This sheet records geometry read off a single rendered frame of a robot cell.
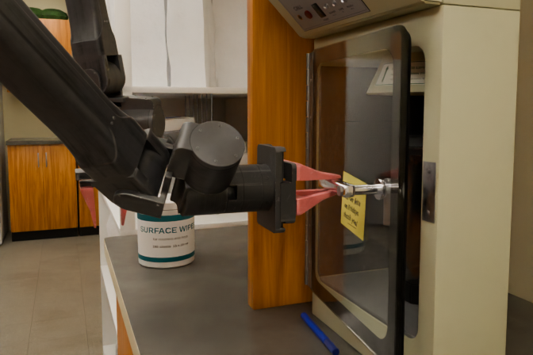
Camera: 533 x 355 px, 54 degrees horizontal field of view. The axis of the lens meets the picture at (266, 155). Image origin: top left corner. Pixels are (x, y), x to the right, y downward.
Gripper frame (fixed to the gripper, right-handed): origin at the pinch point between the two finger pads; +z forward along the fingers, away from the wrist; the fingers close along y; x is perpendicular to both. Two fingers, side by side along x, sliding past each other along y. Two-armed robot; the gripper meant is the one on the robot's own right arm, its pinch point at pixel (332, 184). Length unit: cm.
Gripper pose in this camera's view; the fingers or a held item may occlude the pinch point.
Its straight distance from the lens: 68.0
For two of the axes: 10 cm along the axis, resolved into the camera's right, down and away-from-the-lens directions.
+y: 0.1, -10.0, -0.9
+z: 9.4, -0.3, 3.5
